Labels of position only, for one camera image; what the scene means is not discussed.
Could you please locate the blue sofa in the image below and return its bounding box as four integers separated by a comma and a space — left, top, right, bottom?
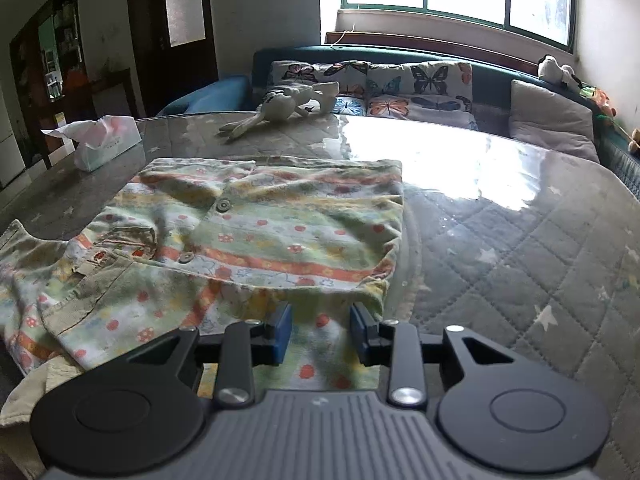
157, 47, 640, 181

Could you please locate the white plush toy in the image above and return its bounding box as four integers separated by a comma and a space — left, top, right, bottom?
537, 55, 583, 88

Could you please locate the tissue pack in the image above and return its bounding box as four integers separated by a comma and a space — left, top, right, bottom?
42, 116, 141, 172

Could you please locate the colourful plush toy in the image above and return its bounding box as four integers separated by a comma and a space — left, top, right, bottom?
580, 85, 618, 118

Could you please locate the patterned children's shirt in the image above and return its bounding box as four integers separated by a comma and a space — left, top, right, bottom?
0, 156, 406, 461

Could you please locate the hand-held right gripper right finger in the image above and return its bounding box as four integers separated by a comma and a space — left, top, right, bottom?
350, 302, 516, 407

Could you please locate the white stuffed bunny toy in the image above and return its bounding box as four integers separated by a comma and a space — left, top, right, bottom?
218, 81, 341, 141

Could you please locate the brown wooden ledge board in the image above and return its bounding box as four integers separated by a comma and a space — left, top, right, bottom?
325, 31, 541, 73

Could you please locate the white refrigerator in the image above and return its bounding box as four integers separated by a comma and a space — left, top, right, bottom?
0, 87, 27, 186

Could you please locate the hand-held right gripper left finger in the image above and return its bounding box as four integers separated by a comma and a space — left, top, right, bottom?
125, 302, 293, 407

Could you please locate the dark wooden shelf cabinet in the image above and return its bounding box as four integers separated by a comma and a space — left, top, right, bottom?
10, 0, 86, 161

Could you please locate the grey pillow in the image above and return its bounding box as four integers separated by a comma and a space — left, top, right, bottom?
507, 79, 601, 163

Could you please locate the wooden side table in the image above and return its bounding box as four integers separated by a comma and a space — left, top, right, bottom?
50, 67, 138, 128

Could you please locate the dark wooden door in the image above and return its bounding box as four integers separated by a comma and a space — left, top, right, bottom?
125, 0, 219, 116

